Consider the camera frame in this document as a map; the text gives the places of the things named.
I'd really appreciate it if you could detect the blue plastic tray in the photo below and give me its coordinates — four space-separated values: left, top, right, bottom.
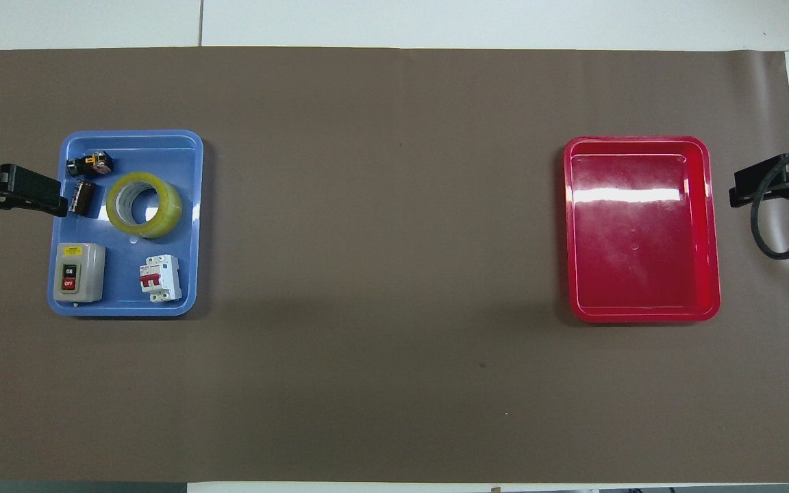
47 129 204 317

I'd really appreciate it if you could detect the black push button switch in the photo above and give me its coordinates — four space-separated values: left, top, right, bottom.
66 151 114 177

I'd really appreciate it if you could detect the red plastic tray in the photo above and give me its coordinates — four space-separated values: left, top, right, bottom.
563 136 721 323

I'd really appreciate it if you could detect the white circuit breaker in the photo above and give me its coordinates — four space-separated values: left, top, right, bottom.
138 254 183 303

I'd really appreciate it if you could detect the grey on-off switch box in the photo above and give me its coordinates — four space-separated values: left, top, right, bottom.
52 242 106 304

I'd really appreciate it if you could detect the clear yellowish tape roll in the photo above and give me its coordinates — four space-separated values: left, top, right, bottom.
106 171 183 239

